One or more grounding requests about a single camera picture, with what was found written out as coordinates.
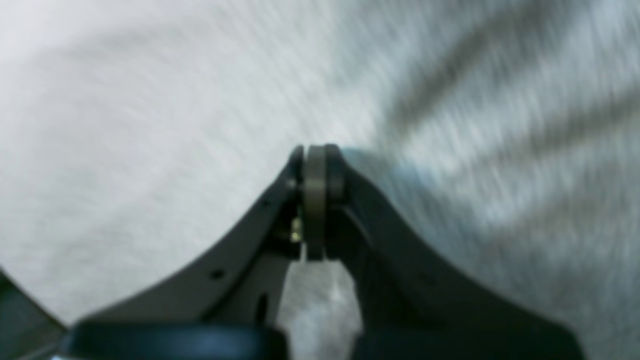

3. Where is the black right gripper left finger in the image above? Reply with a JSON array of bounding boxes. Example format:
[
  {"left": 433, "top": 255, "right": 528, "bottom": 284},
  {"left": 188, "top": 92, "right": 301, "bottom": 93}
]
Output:
[{"left": 60, "top": 146, "right": 327, "bottom": 360}]

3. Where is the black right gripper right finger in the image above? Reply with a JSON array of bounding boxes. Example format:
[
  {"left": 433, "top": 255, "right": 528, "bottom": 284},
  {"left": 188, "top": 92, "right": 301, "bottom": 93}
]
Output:
[{"left": 325, "top": 145, "right": 585, "bottom": 360}]

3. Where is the grey t-shirt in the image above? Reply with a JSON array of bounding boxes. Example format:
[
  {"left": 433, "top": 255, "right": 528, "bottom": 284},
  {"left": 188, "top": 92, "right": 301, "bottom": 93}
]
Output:
[{"left": 1, "top": 0, "right": 640, "bottom": 360}]

